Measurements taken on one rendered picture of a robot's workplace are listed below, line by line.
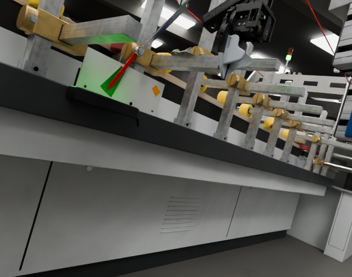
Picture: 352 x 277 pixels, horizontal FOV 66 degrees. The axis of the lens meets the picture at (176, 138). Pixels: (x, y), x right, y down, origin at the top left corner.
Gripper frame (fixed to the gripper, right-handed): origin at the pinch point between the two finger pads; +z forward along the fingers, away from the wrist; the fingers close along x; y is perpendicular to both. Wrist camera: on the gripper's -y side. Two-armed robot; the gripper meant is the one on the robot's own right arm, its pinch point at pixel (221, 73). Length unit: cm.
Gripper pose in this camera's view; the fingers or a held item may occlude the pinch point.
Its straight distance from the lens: 62.9
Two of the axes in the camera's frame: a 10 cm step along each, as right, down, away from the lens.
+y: 7.1, 2.1, -6.7
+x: 6.5, 1.9, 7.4
